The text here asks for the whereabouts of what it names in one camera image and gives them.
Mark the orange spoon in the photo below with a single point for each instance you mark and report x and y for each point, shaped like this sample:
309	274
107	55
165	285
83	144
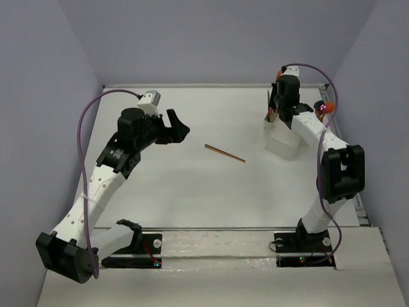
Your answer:
329	108

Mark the iridescent spoon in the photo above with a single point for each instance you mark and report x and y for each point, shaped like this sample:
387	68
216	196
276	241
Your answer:
320	113

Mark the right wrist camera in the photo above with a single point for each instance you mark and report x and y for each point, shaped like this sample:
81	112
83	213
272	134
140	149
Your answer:
290	70

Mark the white utensil caddy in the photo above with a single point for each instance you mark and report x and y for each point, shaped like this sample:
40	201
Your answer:
280	140

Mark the teal spoon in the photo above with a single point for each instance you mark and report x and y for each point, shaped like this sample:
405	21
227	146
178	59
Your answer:
318	104

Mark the dark blue chopstick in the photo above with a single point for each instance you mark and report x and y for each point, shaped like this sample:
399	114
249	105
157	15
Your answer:
225	152

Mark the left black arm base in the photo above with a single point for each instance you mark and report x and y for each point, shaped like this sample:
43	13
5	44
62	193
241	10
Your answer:
146	255

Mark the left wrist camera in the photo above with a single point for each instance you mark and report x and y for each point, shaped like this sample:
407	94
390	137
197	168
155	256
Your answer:
149	103

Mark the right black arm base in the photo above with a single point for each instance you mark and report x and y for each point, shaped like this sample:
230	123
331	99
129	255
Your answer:
290	254

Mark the orange chopstick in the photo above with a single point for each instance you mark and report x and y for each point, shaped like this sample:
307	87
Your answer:
225	154

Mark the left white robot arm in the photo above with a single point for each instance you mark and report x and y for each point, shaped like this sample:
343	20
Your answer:
69	249

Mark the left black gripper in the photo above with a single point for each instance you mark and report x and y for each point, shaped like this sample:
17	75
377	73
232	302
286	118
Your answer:
165	128

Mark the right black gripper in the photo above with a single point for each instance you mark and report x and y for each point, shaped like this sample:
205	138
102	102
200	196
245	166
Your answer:
275	91

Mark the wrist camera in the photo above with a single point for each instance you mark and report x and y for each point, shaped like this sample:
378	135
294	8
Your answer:
290	70
149	103

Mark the gold knife dark handle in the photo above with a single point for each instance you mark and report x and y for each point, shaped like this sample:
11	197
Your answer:
268	99

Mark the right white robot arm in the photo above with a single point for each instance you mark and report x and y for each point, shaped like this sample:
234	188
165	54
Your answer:
340	166

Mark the metal table rail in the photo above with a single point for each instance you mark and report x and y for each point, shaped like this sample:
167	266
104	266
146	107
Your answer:
190	85

